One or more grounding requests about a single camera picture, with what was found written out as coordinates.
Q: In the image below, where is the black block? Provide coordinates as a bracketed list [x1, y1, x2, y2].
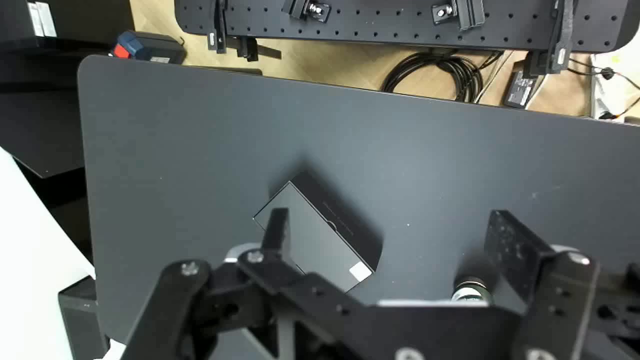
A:
[58, 277, 112, 360]

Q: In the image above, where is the black case with white label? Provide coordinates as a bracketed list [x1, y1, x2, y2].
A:
[0, 0, 137, 53]

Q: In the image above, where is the black bracket with silver bolt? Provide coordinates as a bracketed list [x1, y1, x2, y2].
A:
[430, 0, 487, 32]
[283, 0, 333, 24]

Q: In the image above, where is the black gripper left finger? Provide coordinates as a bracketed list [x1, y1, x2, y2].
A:
[123, 206, 377, 360]

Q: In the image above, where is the black mounting clamp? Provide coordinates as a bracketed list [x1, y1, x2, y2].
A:
[524, 0, 576, 77]

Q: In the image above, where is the black perforated rail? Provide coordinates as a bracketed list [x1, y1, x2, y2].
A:
[175, 0, 640, 54]

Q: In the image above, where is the black power adapter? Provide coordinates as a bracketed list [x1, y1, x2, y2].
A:
[505, 68, 540, 108]

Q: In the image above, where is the black rectangular box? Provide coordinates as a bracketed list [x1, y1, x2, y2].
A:
[252, 179, 387, 294]

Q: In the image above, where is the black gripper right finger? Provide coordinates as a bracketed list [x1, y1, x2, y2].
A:
[484, 208, 640, 360]

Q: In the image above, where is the coiled black cable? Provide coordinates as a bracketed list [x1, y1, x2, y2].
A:
[381, 51, 487, 105]

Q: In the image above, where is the blue and red tool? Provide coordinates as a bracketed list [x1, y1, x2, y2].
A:
[109, 30, 188, 66]

